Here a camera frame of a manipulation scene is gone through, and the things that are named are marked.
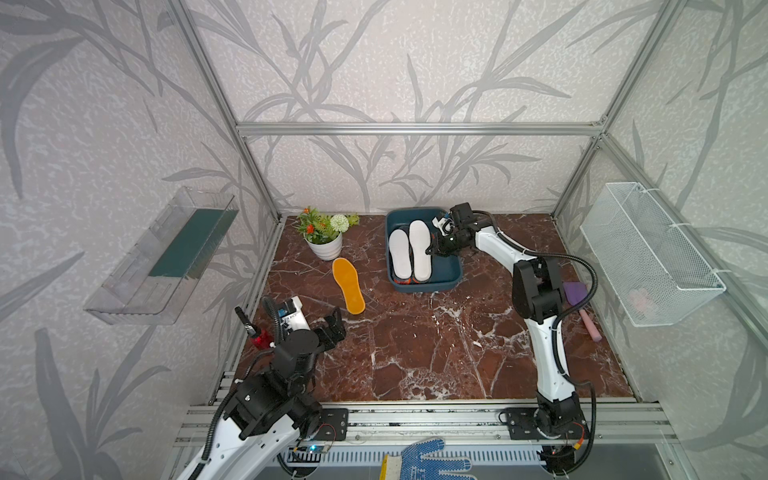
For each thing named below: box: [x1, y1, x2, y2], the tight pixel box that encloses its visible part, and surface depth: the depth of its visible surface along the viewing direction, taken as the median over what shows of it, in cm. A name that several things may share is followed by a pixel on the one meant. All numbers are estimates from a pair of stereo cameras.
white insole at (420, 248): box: [409, 220, 432, 281], surface depth 104 cm
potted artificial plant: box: [296, 206, 360, 261], surface depth 101 cm
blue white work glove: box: [379, 438, 478, 480], surface depth 69 cm
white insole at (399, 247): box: [388, 229, 413, 279], surface depth 104 cm
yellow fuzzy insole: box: [332, 258, 366, 315], surface depth 103 cm
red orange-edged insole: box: [394, 276, 421, 285], surface depth 101 cm
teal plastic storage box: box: [386, 207, 463, 293], surface depth 103 cm
